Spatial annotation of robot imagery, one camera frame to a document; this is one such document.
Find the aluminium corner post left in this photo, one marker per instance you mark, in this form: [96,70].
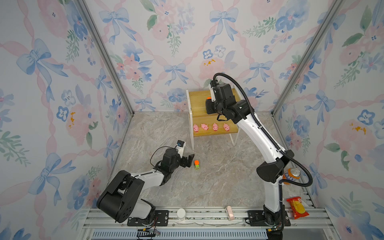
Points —
[95,34]

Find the aluminium corner post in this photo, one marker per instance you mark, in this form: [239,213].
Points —
[95,34]
[320,33]

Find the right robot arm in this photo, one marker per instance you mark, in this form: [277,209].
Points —
[271,170]

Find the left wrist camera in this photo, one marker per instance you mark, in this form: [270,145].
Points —
[180,145]

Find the orange soda can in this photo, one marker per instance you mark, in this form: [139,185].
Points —
[292,174]

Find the red snack bag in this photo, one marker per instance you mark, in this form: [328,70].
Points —
[297,207]

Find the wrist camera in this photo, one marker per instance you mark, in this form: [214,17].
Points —
[180,145]
[213,83]

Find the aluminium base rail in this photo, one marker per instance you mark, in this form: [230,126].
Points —
[204,223]

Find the white round cap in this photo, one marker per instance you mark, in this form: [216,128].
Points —
[181,214]

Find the pink eraser block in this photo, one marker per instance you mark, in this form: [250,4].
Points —
[230,213]

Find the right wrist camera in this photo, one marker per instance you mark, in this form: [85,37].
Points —
[213,83]

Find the aluminium corner post right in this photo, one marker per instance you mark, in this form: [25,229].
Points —
[320,33]

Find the white frame wooden shelf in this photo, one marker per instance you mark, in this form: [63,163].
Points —
[198,115]

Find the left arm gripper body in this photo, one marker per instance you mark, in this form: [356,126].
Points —
[182,162]

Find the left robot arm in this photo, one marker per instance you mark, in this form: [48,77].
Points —
[121,198]

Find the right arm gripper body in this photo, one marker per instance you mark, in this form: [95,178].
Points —
[210,107]

